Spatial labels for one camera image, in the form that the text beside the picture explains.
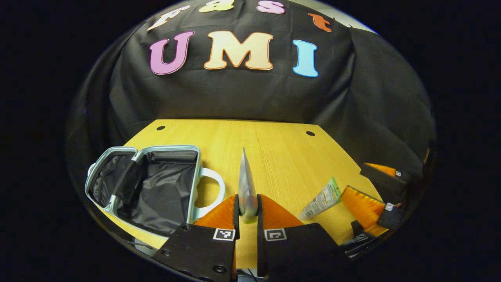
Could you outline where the white green skin care tube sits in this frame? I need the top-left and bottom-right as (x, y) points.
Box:
(297, 177), (342, 222)

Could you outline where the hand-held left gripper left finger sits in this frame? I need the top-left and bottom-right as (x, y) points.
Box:
(152, 194), (240, 282)

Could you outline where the silver skin care tube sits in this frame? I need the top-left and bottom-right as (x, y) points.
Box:
(238, 147), (259, 224)

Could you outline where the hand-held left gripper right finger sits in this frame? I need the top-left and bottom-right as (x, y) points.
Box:
(256, 194), (347, 279)

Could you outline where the black backdrop cloth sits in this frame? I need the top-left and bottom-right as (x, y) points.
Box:
(67, 0), (435, 204)

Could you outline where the light blue suitcase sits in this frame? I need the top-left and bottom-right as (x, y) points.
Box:
(85, 145), (226, 239)

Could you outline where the white cable bundle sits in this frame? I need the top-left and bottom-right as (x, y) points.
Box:
(341, 235), (370, 257)

